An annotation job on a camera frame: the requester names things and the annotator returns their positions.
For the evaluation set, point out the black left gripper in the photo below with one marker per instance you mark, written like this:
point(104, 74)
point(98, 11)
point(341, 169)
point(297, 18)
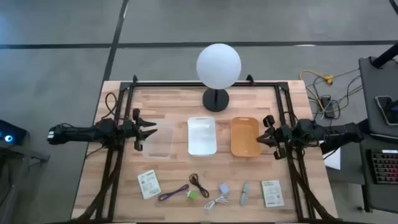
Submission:
point(132, 130)

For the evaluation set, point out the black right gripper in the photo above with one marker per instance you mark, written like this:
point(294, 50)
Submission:
point(283, 135)

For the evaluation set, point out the white Acer card reader box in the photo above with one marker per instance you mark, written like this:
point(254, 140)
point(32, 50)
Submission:
point(272, 193)
point(149, 184)

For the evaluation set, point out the green bottle with white cap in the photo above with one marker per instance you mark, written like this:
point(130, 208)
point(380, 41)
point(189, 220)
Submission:
point(192, 195)

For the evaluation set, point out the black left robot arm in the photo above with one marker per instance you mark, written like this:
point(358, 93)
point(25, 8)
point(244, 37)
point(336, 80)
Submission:
point(77, 134)

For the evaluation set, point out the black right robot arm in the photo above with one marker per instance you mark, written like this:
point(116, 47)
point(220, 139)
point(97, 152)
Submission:
point(342, 130)

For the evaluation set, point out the clear plastic bin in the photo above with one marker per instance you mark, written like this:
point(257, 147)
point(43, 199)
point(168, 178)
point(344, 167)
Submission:
point(161, 146)

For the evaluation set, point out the orange plastic bin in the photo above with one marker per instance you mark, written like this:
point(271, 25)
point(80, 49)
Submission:
point(244, 137)

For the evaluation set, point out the white plastic bin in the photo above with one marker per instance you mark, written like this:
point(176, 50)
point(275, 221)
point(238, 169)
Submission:
point(202, 137)

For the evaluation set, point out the grey small tool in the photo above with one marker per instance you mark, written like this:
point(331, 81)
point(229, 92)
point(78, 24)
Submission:
point(244, 194)

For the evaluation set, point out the black power brick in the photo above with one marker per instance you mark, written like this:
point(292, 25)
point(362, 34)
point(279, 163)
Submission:
point(327, 106)

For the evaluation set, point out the pale blue charger block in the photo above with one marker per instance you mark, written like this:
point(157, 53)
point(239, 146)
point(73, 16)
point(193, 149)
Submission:
point(224, 188)

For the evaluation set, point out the white paper sheet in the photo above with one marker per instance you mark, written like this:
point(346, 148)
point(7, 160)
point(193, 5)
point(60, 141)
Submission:
point(334, 160)

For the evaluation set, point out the white globe lamp black base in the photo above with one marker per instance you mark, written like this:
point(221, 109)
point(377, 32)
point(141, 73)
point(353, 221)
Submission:
point(218, 65)

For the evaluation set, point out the grey side desk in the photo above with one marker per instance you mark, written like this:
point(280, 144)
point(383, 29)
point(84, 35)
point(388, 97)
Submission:
point(370, 93)

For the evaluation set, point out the black keyboard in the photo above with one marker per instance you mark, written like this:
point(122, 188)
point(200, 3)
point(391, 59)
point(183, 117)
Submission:
point(385, 168)

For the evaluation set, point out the smartphone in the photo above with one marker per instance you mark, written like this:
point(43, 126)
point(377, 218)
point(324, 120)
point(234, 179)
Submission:
point(385, 109)

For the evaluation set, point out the grey metal stand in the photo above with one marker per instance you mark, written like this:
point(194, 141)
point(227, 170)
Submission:
point(18, 161)

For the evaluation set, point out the black device with blue light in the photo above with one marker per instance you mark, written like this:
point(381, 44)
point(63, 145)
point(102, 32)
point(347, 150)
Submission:
point(11, 132)

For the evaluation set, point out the black monitor pole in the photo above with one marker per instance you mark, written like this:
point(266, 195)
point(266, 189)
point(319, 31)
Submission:
point(385, 56)

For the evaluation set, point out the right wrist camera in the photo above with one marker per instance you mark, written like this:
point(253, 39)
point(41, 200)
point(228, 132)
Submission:
point(268, 120)

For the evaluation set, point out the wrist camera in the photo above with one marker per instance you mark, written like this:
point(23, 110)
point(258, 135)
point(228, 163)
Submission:
point(268, 120)
point(136, 114)

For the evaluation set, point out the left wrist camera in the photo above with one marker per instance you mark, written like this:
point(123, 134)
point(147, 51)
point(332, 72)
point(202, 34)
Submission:
point(136, 114)

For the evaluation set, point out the black metal rig frame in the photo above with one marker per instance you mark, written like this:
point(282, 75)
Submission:
point(202, 84)

